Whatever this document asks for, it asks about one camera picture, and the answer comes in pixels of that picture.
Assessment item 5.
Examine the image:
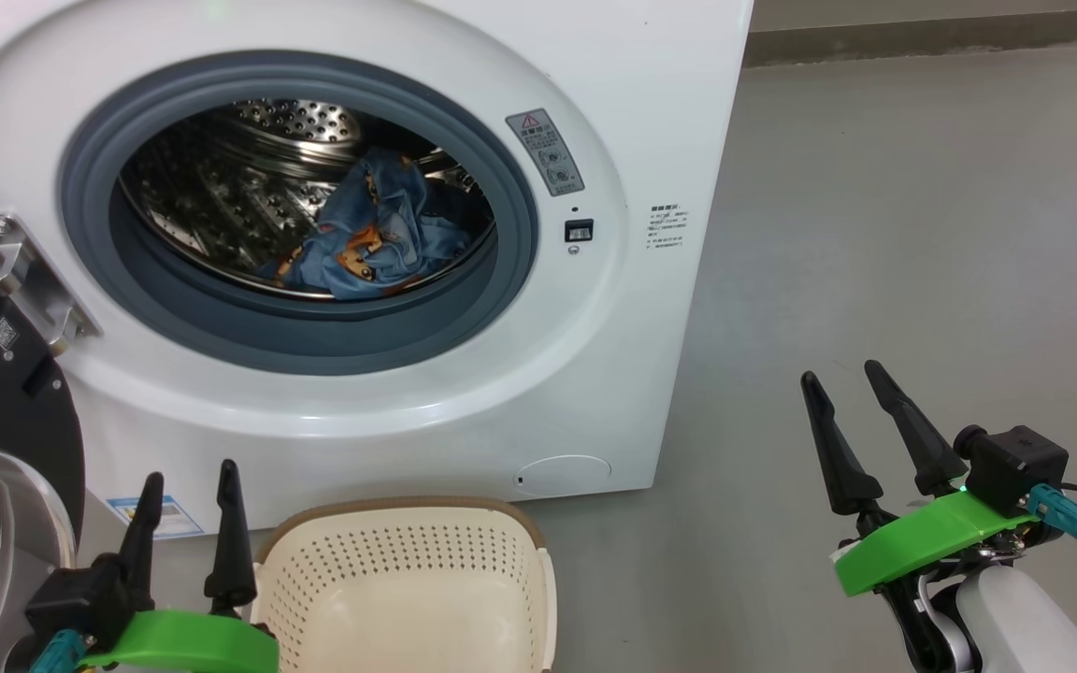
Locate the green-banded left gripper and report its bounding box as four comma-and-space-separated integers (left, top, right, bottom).
80, 459, 280, 673

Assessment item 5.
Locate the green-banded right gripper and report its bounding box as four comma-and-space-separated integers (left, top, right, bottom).
800, 360, 1041, 599

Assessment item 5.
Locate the black round glass washer door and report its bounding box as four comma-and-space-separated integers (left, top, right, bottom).
0, 245, 88, 673

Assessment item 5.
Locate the cream perforated laundry basket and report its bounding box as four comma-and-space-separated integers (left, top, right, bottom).
249, 496, 558, 673

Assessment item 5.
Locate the white front-load washing machine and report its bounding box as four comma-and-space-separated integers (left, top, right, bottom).
0, 0, 754, 540

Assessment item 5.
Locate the silver metal door hinge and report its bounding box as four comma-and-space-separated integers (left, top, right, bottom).
0, 213, 102, 356

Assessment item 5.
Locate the grey rubber door seal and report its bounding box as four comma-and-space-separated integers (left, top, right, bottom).
59, 50, 539, 377

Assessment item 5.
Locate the blue energy label sticker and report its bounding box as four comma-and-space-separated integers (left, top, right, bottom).
107, 495, 205, 540

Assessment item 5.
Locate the round white filter cap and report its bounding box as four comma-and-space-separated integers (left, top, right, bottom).
513, 455, 612, 498

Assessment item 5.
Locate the grey warning label sticker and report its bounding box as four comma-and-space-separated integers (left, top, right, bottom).
506, 108, 586, 197

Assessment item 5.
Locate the teal left camera connector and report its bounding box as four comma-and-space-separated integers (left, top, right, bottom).
29, 628, 89, 673

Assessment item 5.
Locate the teal camera connector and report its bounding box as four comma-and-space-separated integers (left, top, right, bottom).
1027, 483, 1077, 559
29, 628, 89, 673

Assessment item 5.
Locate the teal right camera connector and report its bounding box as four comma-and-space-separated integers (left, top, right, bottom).
1027, 483, 1077, 559

